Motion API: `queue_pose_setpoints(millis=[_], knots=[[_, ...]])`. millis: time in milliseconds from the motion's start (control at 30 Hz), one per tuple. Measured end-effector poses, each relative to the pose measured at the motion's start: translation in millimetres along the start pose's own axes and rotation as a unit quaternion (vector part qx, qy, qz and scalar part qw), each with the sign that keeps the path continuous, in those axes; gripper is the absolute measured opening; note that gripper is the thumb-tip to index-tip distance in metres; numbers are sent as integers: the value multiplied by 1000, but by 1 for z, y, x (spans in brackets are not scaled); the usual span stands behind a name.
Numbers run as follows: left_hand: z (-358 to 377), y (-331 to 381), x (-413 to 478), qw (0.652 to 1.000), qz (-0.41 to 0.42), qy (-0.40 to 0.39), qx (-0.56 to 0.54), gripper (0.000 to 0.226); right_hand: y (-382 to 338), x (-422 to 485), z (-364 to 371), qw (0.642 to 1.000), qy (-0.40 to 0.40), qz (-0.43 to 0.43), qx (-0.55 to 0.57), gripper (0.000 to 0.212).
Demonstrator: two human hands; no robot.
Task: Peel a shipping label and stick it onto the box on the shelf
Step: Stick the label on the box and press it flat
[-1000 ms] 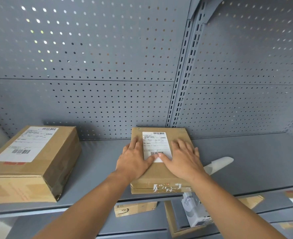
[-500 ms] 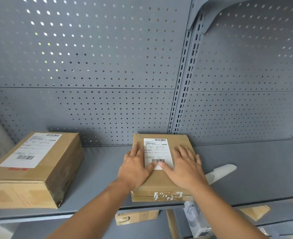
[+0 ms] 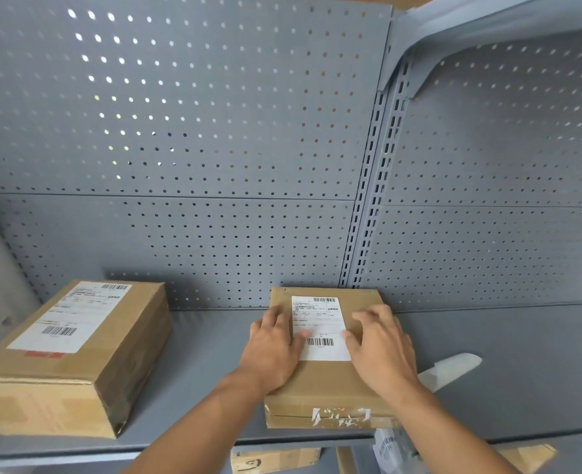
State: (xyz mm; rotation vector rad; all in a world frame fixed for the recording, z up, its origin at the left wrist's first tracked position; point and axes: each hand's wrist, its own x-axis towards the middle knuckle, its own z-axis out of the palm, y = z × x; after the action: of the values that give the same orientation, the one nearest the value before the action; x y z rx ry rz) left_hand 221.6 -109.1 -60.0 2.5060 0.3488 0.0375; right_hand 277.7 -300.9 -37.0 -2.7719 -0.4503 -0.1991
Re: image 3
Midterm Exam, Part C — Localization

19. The person's left hand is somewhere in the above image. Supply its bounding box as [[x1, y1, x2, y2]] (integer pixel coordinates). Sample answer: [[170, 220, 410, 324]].
[[239, 307, 314, 395]]

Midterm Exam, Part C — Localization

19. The person's right hand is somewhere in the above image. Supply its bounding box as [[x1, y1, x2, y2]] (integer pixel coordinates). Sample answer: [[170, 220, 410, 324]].
[[343, 305, 423, 398]]

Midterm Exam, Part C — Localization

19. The small taped cardboard box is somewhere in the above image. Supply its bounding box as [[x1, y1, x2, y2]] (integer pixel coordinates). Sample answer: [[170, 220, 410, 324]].
[[264, 286, 401, 430]]

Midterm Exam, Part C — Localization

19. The person's left forearm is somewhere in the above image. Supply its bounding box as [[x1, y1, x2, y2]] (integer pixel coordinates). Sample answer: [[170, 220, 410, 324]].
[[126, 367, 271, 474]]

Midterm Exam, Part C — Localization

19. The person's right forearm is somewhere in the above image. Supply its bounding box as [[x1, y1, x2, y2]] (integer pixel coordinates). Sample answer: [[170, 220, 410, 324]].
[[381, 377, 520, 474]]

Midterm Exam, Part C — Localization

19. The white plastic strip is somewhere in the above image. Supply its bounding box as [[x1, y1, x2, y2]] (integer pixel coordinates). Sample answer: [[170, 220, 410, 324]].
[[417, 354, 483, 392]]

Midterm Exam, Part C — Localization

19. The white printed plastic packet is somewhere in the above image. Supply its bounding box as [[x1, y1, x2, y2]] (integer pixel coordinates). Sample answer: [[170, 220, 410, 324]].
[[373, 428, 411, 474]]

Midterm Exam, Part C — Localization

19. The cardboard box with black print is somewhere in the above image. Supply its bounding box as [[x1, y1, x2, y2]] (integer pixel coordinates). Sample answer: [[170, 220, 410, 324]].
[[230, 446, 322, 474]]

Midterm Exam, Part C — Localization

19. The grey perforated back panel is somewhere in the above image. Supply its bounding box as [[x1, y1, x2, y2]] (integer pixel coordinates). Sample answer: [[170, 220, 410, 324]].
[[0, 0, 393, 201], [384, 40, 582, 209], [354, 204, 582, 312], [0, 192, 357, 312]]

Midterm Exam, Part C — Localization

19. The grey metal shelf board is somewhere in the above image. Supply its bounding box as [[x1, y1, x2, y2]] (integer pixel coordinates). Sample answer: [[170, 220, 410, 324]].
[[0, 297, 582, 462]]

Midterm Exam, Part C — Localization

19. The plain brown cardboard box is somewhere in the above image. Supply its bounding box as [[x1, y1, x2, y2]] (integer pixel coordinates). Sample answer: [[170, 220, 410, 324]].
[[496, 443, 559, 474]]

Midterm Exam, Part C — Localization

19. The large labelled cardboard box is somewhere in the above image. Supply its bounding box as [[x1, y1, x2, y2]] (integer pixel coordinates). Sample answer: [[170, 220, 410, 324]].
[[0, 279, 173, 439]]

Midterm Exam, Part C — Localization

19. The grey slotted upright post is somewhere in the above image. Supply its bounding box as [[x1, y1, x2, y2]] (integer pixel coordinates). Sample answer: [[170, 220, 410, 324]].
[[339, 59, 416, 288]]

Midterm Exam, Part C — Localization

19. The grey metal shelf with bracket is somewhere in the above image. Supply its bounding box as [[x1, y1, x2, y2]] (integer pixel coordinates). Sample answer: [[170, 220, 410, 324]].
[[377, 0, 582, 100]]

